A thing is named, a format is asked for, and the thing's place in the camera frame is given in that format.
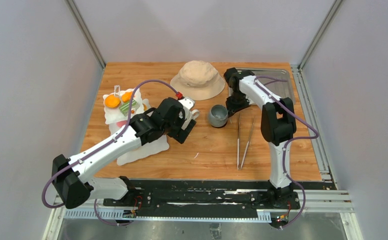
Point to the metal food tongs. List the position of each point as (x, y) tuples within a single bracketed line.
[(242, 150)]

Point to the orange macaron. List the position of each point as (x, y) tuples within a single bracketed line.
[(111, 101)]

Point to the orange star cookie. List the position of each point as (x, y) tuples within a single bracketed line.
[(126, 96)]

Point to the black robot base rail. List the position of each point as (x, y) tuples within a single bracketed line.
[(215, 201)]

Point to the white tiered dessert stand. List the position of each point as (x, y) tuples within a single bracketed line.
[(116, 120)]

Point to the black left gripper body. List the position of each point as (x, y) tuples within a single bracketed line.
[(173, 129)]

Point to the green macaron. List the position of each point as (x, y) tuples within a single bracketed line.
[(125, 107)]

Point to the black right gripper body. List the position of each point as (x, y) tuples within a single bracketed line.
[(238, 101)]

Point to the beige bucket hat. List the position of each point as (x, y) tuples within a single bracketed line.
[(198, 80)]

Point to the white ceramic mug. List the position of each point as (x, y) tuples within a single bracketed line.
[(191, 115)]

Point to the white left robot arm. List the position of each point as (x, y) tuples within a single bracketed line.
[(73, 177)]

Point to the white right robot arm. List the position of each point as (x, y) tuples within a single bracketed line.
[(277, 126)]

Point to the metal serving tray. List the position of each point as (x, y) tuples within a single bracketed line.
[(276, 80)]

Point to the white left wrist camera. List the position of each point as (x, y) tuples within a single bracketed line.
[(186, 102)]

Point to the grey ceramic mug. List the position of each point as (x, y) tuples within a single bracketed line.
[(218, 116)]

